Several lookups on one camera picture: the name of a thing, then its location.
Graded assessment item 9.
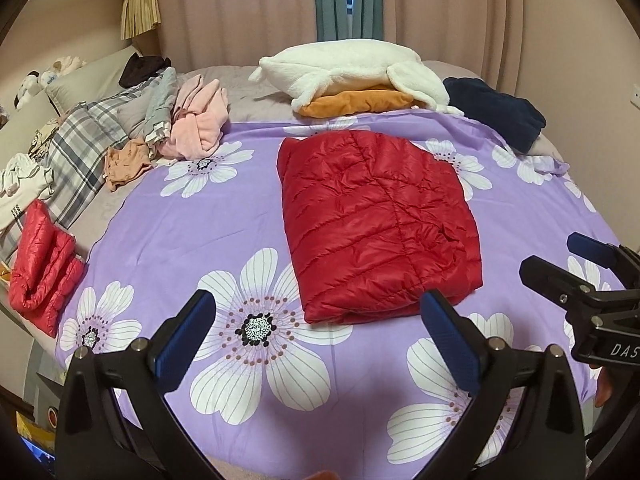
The purple floral blanket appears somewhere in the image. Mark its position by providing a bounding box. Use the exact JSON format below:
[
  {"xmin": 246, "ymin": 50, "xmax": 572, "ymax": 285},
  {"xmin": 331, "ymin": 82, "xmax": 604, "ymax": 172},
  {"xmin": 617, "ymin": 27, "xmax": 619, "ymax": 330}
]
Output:
[{"xmin": 59, "ymin": 110, "xmax": 631, "ymax": 476}]

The tan printed garment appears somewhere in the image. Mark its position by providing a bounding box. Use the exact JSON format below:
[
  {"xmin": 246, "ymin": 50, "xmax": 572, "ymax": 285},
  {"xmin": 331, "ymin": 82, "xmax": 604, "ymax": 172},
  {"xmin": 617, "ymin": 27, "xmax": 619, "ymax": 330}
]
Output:
[{"xmin": 103, "ymin": 139, "xmax": 153, "ymax": 192}]

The tan plush toy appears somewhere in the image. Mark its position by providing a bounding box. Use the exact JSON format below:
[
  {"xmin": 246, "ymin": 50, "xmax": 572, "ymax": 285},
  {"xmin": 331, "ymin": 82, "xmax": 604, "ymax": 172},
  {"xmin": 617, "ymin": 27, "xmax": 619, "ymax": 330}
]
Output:
[{"xmin": 52, "ymin": 55, "xmax": 86, "ymax": 76}]

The navy fleece garment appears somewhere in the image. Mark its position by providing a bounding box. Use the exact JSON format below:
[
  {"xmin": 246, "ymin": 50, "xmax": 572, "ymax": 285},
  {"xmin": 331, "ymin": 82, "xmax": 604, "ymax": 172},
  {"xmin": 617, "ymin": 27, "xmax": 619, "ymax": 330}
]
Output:
[{"xmin": 442, "ymin": 76, "xmax": 547, "ymax": 155}]

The pink garment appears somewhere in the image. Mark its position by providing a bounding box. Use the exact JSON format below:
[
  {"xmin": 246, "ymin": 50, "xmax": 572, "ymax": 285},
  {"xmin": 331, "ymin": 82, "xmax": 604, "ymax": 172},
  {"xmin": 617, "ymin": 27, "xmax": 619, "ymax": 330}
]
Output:
[{"xmin": 162, "ymin": 74, "xmax": 228, "ymax": 161}]

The folded light red puffer jacket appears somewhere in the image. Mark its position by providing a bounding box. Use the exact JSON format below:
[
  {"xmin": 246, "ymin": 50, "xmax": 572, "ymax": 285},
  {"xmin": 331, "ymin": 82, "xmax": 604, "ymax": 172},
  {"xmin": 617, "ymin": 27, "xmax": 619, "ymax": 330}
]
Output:
[{"xmin": 7, "ymin": 199, "xmax": 87, "ymax": 338}]

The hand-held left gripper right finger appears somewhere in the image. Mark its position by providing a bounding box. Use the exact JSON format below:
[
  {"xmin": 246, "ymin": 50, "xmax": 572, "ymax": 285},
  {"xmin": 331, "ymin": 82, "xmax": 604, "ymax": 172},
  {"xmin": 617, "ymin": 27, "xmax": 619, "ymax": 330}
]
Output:
[{"xmin": 420, "ymin": 289, "xmax": 588, "ymax": 480}]

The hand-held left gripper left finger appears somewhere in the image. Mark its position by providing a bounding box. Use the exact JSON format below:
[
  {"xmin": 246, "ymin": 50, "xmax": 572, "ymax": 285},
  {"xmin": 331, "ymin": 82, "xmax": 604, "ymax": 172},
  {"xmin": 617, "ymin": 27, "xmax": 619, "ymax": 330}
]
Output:
[{"xmin": 54, "ymin": 289, "xmax": 218, "ymax": 480}]

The grey bed sheet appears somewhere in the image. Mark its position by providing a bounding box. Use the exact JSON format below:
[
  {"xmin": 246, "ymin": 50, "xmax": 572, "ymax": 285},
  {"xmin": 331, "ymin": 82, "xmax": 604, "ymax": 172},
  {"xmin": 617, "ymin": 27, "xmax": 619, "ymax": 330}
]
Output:
[{"xmin": 65, "ymin": 60, "xmax": 566, "ymax": 241}]

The black and white plush toy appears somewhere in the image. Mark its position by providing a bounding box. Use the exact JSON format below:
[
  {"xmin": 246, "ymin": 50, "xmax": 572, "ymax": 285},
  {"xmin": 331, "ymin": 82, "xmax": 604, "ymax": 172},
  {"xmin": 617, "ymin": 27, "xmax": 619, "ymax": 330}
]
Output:
[{"xmin": 15, "ymin": 71, "xmax": 56, "ymax": 110}]

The grey striped garment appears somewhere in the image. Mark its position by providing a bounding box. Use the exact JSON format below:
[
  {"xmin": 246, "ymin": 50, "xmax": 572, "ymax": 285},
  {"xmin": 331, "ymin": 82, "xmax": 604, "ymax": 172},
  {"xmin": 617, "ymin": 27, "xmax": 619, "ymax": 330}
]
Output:
[{"xmin": 142, "ymin": 66, "xmax": 179, "ymax": 148}]

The blue lit device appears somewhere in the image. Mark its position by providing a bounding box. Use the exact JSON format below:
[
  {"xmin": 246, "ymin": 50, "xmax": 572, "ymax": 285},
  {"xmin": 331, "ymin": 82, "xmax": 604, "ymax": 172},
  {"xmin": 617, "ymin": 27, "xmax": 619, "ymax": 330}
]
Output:
[{"xmin": 20, "ymin": 435, "xmax": 56, "ymax": 476}]

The person's right hand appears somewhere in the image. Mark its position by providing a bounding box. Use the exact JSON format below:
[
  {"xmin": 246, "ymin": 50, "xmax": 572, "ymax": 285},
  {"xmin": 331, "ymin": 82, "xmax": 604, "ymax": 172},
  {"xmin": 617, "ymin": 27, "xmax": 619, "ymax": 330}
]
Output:
[{"xmin": 595, "ymin": 367, "xmax": 618, "ymax": 406}]

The grey plaid pillow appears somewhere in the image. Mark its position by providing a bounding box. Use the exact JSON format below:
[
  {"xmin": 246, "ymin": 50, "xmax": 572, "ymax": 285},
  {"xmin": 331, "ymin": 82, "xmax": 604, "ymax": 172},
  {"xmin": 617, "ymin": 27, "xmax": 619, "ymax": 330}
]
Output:
[{"xmin": 0, "ymin": 85, "xmax": 151, "ymax": 266}]

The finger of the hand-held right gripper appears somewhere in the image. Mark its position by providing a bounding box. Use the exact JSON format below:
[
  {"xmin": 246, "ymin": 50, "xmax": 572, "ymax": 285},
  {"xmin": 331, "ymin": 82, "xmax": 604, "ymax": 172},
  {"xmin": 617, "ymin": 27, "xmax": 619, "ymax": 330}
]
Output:
[
  {"xmin": 518, "ymin": 256, "xmax": 611, "ymax": 313},
  {"xmin": 566, "ymin": 232, "xmax": 640, "ymax": 288}
]

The white fleece garment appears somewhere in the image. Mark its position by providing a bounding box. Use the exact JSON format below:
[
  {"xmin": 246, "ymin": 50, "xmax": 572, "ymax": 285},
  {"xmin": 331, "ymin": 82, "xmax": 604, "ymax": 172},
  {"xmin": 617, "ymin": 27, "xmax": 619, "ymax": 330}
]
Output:
[{"xmin": 248, "ymin": 40, "xmax": 466, "ymax": 116}]

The beige pillow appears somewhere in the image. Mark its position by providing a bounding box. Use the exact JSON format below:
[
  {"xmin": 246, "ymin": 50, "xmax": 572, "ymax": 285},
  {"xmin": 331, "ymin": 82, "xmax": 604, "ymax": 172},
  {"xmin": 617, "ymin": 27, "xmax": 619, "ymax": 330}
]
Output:
[{"xmin": 45, "ymin": 47, "xmax": 141, "ymax": 116}]

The yellow box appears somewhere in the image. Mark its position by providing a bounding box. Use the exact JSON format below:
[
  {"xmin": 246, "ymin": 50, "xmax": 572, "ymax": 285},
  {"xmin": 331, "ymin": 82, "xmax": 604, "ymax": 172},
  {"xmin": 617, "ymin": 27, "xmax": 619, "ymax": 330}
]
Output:
[{"xmin": 15, "ymin": 410, "xmax": 56, "ymax": 448}]

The white printed garment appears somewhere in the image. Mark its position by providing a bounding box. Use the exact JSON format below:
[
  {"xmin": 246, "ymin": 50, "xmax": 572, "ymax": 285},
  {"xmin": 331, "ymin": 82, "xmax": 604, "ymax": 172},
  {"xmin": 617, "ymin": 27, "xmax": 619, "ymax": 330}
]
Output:
[{"xmin": 0, "ymin": 152, "xmax": 56, "ymax": 231}]

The pink curtain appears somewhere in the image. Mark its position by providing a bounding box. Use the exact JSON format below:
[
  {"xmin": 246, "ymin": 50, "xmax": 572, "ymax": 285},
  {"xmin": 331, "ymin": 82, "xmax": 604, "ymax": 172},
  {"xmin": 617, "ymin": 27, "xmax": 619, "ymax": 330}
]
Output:
[
  {"xmin": 150, "ymin": 0, "xmax": 321, "ymax": 73},
  {"xmin": 380, "ymin": 0, "xmax": 551, "ymax": 101}
]

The dark brown garment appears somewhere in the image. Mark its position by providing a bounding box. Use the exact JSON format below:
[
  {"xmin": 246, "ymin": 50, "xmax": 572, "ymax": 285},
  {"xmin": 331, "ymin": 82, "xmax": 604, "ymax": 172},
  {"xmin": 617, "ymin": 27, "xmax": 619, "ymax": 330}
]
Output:
[{"xmin": 118, "ymin": 54, "xmax": 171, "ymax": 88}]

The orange garment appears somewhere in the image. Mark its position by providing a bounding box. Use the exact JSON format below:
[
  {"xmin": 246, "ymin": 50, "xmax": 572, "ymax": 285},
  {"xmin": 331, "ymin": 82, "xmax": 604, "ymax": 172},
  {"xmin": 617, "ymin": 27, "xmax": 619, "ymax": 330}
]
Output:
[{"xmin": 302, "ymin": 89, "xmax": 416, "ymax": 118}]

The cartoon print pillow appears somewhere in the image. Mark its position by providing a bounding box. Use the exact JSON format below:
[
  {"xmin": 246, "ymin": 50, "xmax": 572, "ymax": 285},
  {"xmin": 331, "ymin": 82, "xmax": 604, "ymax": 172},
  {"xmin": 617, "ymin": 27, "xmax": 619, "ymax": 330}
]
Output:
[{"xmin": 27, "ymin": 117, "xmax": 63, "ymax": 161}]

